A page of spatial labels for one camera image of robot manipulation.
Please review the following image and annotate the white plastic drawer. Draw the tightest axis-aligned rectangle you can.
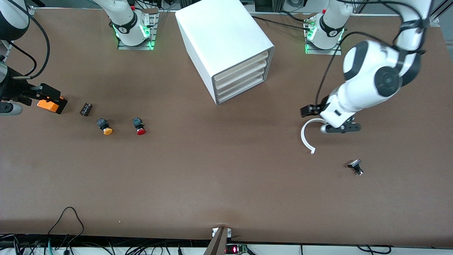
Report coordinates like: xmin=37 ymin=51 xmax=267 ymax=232
xmin=214 ymin=51 xmax=269 ymax=83
xmin=217 ymin=74 xmax=266 ymax=104
xmin=215 ymin=59 xmax=268 ymax=90
xmin=216 ymin=67 xmax=266 ymax=97

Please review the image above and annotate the red mushroom push button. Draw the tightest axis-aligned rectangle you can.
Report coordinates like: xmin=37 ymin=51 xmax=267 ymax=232
xmin=132 ymin=118 xmax=147 ymax=136

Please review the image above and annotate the yellow mushroom push button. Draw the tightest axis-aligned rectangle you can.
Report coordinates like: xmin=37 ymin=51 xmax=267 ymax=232
xmin=96 ymin=118 xmax=114 ymax=136

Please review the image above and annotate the white drawer cabinet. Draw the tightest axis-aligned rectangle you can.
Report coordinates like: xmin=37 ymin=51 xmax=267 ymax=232
xmin=175 ymin=0 xmax=275 ymax=106

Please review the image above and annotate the orange box with hole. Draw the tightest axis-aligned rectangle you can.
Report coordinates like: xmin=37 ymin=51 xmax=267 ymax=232
xmin=37 ymin=96 xmax=68 ymax=114

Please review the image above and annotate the device with red display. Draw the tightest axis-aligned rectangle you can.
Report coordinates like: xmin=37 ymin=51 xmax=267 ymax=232
xmin=226 ymin=244 xmax=250 ymax=255

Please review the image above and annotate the white C-shaped plastic ring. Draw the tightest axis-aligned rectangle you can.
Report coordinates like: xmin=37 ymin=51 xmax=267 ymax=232
xmin=301 ymin=119 xmax=328 ymax=155

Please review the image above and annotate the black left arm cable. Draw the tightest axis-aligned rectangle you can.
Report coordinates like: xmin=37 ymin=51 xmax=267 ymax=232
xmin=314 ymin=30 xmax=425 ymax=105

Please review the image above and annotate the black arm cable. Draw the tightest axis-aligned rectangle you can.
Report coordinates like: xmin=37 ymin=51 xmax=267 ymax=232
xmin=6 ymin=0 xmax=51 ymax=79
xmin=314 ymin=30 xmax=425 ymax=105

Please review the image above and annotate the aluminium table edge rail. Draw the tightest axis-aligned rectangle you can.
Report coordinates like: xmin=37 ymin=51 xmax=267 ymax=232
xmin=0 ymin=41 xmax=13 ymax=73

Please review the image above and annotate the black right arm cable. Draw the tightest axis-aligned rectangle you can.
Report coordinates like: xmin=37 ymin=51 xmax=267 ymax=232
xmin=6 ymin=0 xmax=51 ymax=79

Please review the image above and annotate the aluminium arm base plate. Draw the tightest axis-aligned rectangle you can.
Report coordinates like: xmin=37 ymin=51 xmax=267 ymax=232
xmin=117 ymin=16 xmax=157 ymax=51
xmin=305 ymin=18 xmax=343 ymax=55

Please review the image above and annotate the black cable on table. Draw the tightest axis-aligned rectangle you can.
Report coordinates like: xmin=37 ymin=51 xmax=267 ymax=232
xmin=251 ymin=16 xmax=309 ymax=32

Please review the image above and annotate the thin black looped cable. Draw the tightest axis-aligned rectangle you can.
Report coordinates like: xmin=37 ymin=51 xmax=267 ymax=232
xmin=47 ymin=207 xmax=85 ymax=245

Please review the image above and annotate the metal camera post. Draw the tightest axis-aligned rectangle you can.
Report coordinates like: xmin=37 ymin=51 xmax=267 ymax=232
xmin=203 ymin=227 xmax=230 ymax=255

